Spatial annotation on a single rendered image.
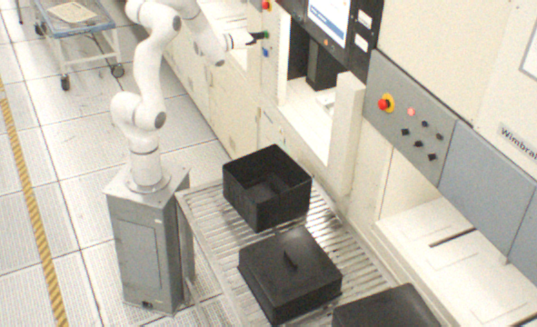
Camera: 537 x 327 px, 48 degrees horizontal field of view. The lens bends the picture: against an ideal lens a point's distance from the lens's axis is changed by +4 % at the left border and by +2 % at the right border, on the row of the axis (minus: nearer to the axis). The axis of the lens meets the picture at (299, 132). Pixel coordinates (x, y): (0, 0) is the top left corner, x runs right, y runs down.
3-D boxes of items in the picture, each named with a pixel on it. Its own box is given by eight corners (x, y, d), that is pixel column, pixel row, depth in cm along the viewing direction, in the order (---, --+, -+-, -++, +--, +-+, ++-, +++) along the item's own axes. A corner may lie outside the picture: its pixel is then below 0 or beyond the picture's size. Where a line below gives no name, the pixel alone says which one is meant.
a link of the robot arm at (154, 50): (137, 118, 246) (169, 132, 240) (116, 123, 235) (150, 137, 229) (155, -2, 230) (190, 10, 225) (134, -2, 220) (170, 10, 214)
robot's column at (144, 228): (121, 303, 298) (101, 192, 251) (150, 261, 319) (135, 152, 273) (173, 319, 292) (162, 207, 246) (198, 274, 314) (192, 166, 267)
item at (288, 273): (235, 266, 224) (235, 243, 216) (303, 239, 236) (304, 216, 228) (272, 328, 204) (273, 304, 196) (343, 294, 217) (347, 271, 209)
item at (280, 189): (273, 172, 268) (275, 142, 257) (311, 208, 251) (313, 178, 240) (221, 194, 254) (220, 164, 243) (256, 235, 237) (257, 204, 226)
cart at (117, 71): (32, 34, 500) (16, -23, 470) (96, 23, 522) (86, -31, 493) (63, 94, 435) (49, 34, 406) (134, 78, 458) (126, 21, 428)
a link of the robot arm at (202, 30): (209, 24, 238) (232, 63, 265) (194, -4, 246) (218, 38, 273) (189, 34, 238) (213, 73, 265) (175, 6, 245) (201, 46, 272)
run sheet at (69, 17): (44, 9, 437) (44, 7, 436) (74, 0, 452) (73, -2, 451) (70, 24, 422) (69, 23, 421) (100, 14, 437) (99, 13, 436)
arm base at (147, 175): (116, 187, 254) (111, 154, 242) (139, 160, 268) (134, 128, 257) (157, 198, 250) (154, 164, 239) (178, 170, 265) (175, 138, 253)
